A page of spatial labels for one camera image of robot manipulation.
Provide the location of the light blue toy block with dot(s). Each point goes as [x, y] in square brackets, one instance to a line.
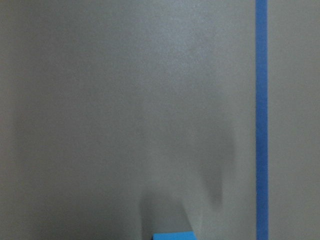
[184, 235]

